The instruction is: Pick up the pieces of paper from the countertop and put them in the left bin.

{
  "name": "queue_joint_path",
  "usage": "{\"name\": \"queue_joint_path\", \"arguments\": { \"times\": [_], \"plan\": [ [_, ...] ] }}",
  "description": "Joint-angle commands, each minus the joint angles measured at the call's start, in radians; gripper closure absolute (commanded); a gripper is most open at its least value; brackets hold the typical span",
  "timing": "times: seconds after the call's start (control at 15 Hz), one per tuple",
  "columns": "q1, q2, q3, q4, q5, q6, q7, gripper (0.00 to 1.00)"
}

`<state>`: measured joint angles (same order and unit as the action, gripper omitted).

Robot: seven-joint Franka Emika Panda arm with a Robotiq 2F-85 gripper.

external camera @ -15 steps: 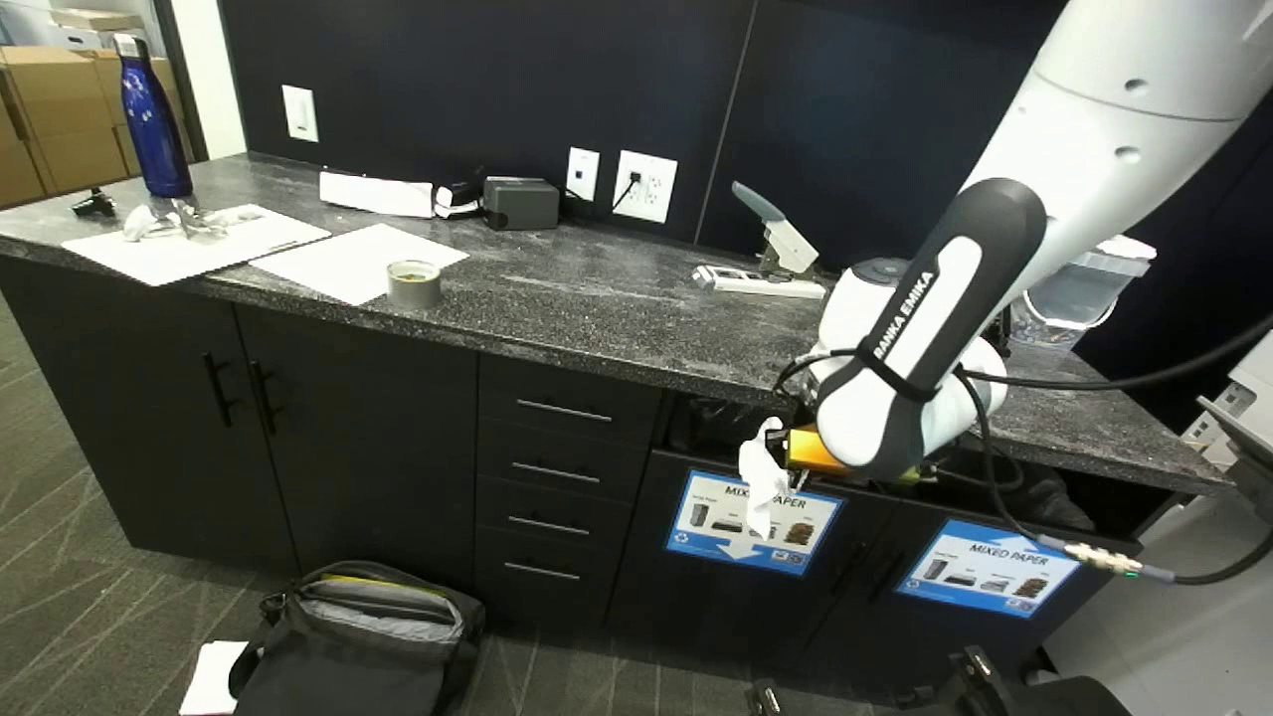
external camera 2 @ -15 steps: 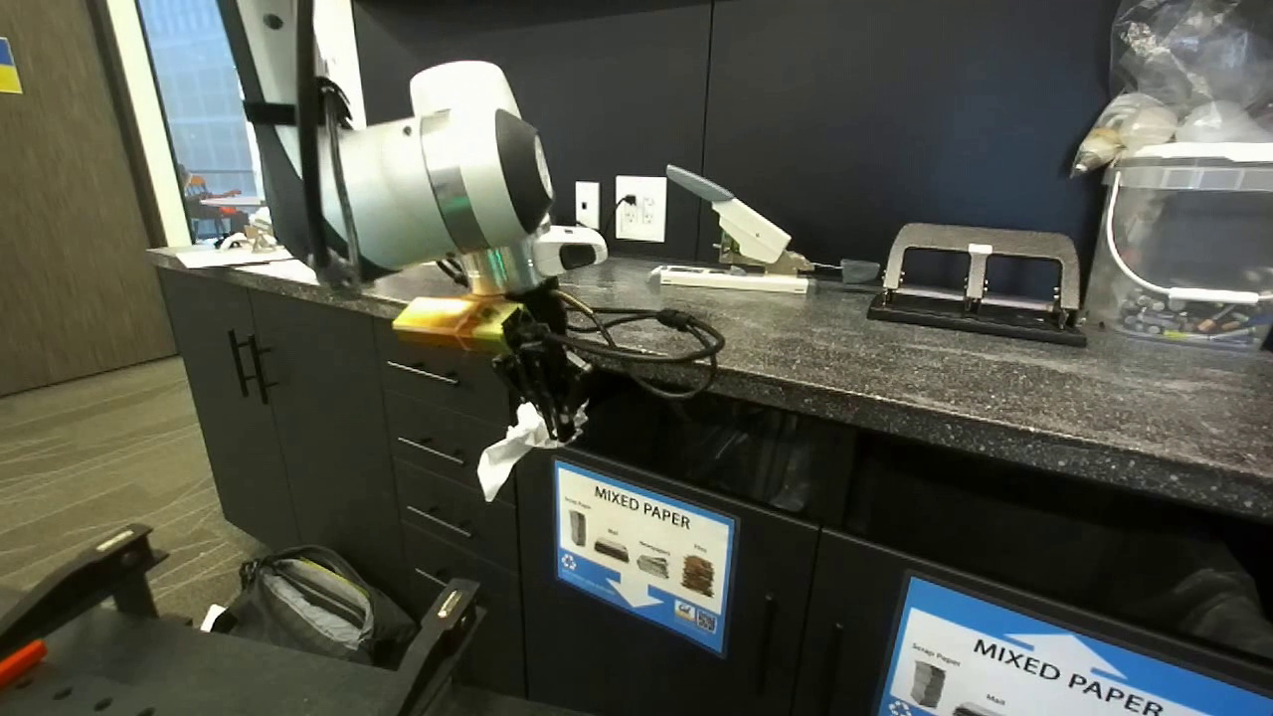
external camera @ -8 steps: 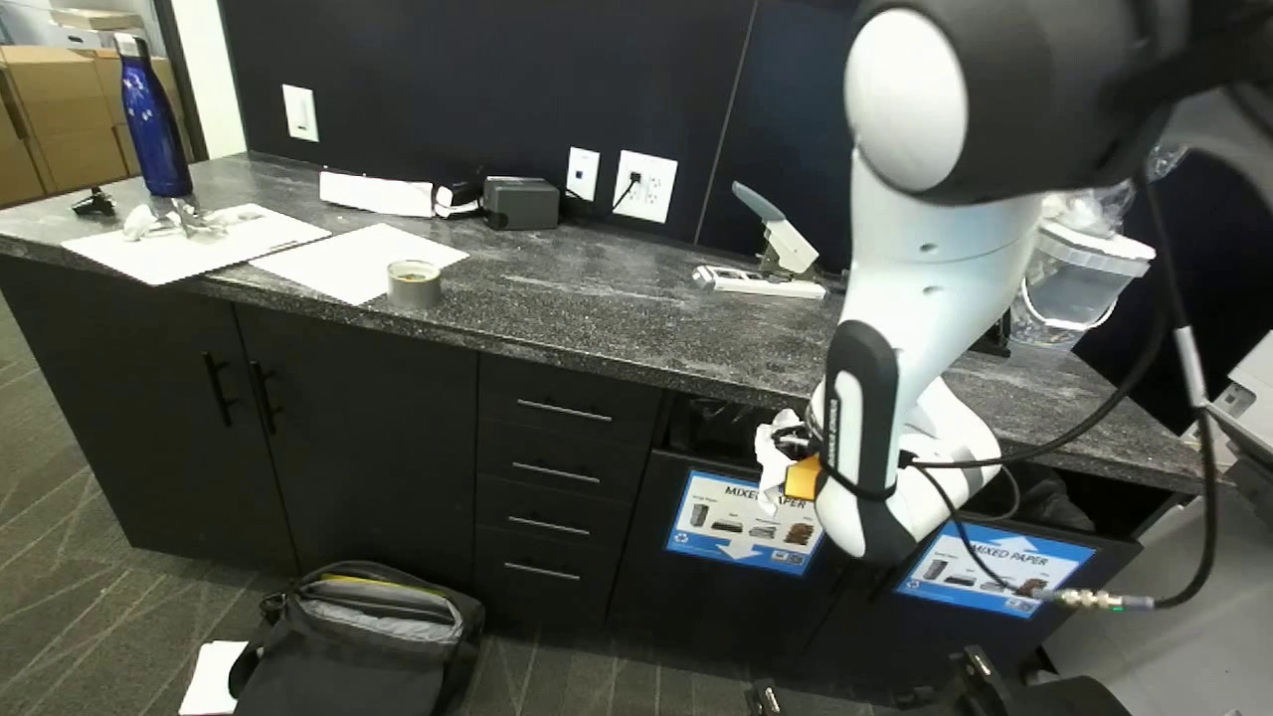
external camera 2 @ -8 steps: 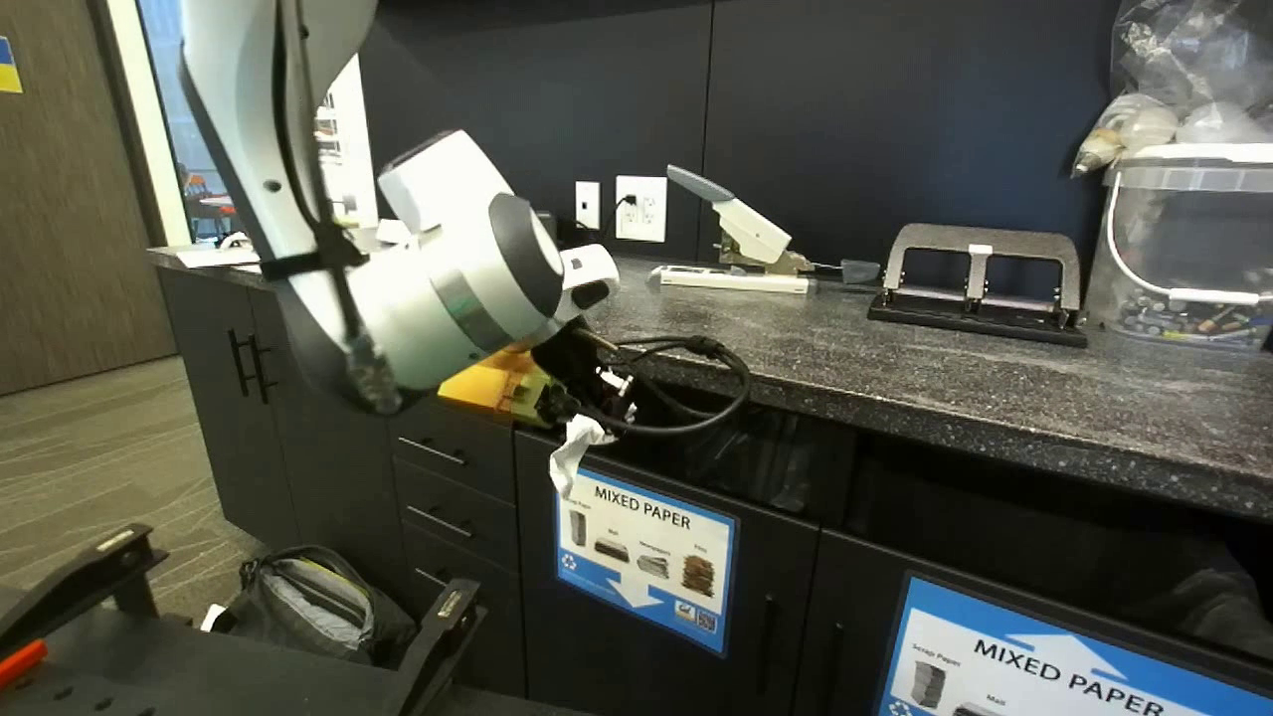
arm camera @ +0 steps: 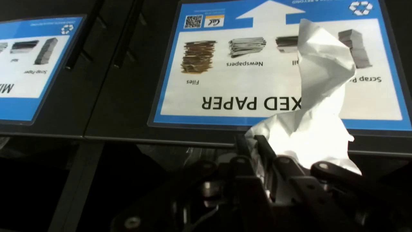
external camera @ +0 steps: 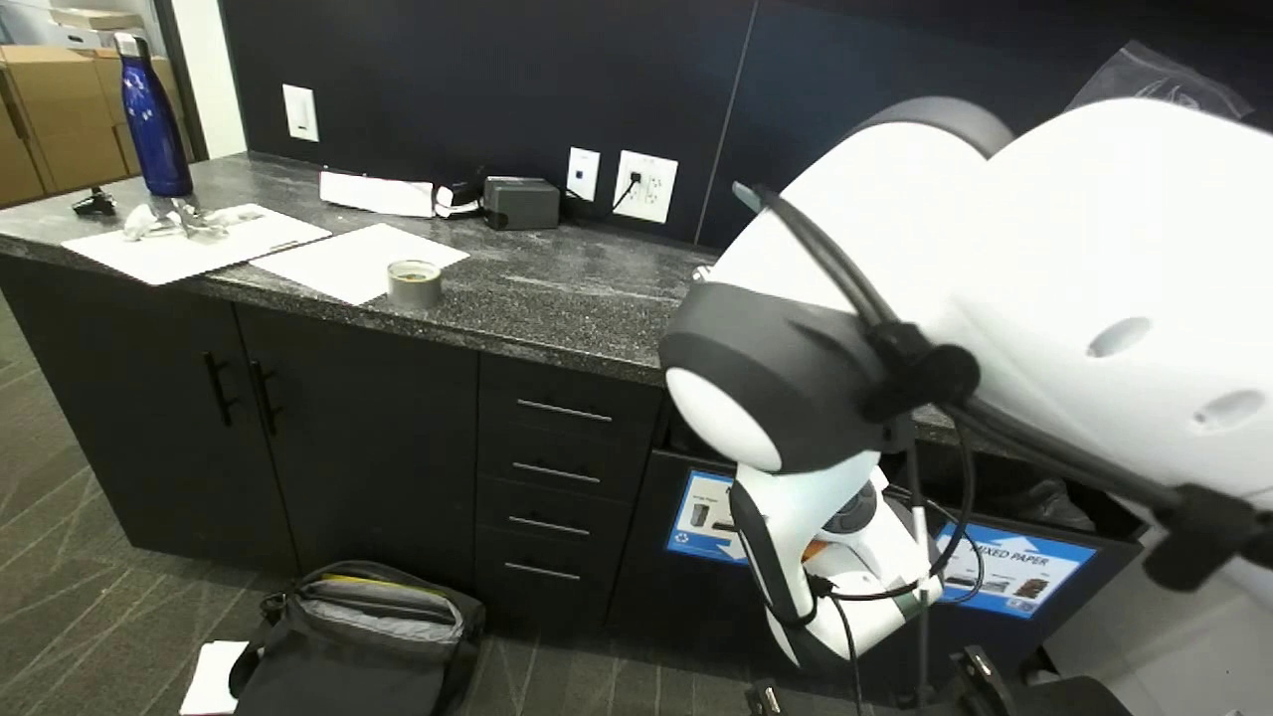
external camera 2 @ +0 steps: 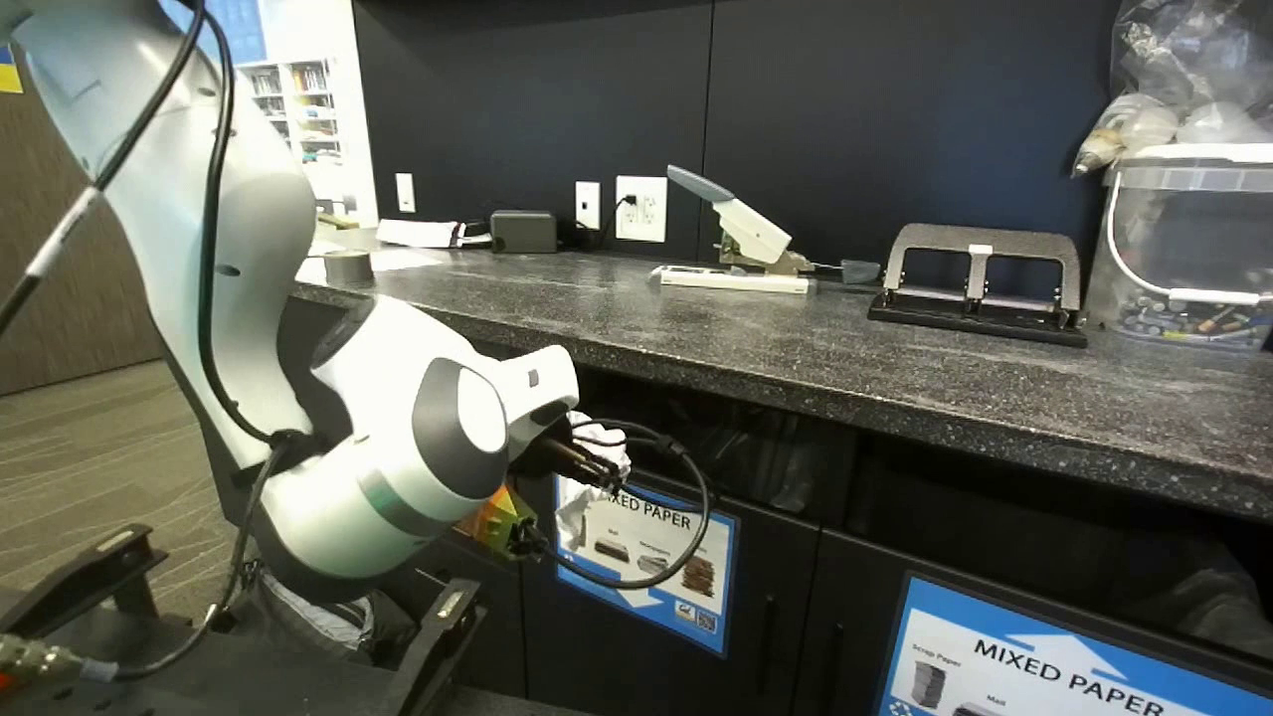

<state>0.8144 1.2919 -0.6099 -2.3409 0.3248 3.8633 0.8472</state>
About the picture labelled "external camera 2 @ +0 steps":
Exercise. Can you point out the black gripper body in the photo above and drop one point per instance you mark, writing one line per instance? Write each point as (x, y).
(557, 458)

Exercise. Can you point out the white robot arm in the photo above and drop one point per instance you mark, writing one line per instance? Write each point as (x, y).
(385, 439)

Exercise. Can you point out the clear bin liner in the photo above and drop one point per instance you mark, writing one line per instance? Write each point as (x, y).
(759, 443)
(1061, 544)

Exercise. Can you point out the black bin door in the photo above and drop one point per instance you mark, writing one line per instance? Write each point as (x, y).
(850, 621)
(768, 583)

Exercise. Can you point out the blue mixed paper sign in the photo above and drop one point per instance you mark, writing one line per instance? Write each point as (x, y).
(663, 583)
(1061, 664)

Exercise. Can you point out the black power adapter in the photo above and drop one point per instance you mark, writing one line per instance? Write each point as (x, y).
(524, 233)

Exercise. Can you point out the small white outlet plate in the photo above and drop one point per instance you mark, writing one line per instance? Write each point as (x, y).
(588, 205)

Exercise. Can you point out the large white outlet plate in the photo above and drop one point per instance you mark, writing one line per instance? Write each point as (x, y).
(644, 207)

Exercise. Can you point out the white power strip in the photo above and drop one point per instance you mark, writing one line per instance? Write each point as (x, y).
(418, 233)

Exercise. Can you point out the tape roll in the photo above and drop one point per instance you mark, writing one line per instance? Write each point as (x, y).
(352, 239)

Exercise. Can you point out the white shelf unit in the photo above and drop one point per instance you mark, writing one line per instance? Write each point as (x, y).
(303, 120)

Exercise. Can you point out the clear plastic container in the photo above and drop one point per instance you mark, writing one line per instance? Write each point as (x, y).
(1178, 239)

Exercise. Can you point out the clear plastic bags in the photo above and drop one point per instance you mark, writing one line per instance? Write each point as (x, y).
(1178, 67)

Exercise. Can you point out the white wall switch plate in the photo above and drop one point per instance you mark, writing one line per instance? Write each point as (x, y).
(404, 194)

